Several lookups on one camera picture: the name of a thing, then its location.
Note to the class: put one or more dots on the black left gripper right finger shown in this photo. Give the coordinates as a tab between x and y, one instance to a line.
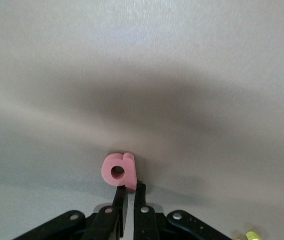
144	225

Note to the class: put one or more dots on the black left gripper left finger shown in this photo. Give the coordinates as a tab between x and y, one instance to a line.
106	225

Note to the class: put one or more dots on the pink letter b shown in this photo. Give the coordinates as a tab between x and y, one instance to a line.
130	172

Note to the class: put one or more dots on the yellow foam letter n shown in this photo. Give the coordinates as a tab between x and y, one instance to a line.
252	235

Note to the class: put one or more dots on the brown table cover sheet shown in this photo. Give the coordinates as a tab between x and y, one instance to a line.
56	50

